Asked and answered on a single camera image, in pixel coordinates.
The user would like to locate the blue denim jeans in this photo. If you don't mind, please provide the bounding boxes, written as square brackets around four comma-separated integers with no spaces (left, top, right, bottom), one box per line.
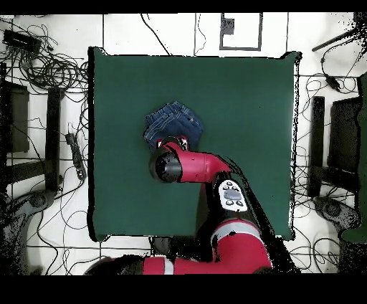
[142,100,205,153]

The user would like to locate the dark flat panel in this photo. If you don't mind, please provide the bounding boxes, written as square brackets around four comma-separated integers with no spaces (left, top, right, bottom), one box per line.
[0,80,30,154]
[327,96,363,174]

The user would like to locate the dark green table cloth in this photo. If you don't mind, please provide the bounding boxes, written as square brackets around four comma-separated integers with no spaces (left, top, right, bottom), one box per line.
[87,45,302,242]
[340,72,367,244]

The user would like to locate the black power strip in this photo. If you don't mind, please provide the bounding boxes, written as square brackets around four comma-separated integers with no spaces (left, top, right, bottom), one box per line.
[65,132,87,181]

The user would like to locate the dark wheeled stand base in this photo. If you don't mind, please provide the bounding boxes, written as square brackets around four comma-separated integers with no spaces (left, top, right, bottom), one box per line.
[0,189,57,275]
[313,196,361,230]

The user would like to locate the black power adapter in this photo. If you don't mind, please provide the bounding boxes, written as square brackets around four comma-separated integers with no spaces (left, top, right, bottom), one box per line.
[324,73,342,92]

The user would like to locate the black tripod pole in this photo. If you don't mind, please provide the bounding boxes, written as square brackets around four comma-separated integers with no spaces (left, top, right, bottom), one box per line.
[311,12,367,53]

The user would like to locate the black electronics box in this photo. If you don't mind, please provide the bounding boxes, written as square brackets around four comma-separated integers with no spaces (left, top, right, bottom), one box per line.
[2,29,43,53]

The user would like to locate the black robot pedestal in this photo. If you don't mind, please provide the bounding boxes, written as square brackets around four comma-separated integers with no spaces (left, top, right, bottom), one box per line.
[150,236,207,260]

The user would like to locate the thin black cable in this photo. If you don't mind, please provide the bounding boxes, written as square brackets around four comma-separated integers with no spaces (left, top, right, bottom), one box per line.
[194,12,207,57]

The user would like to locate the thick black cable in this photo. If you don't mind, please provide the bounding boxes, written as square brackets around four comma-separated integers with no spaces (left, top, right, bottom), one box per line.
[139,12,173,57]

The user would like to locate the black frame leg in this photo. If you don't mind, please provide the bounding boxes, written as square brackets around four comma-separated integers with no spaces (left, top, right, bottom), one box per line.
[308,95,361,199]
[5,87,65,193]

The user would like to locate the grey square floor frame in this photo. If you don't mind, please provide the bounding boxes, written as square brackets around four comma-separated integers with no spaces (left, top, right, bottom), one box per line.
[219,12,264,52]

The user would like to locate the tangled black cable bundle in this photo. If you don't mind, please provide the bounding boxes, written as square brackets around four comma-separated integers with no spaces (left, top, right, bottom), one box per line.
[8,24,89,95]

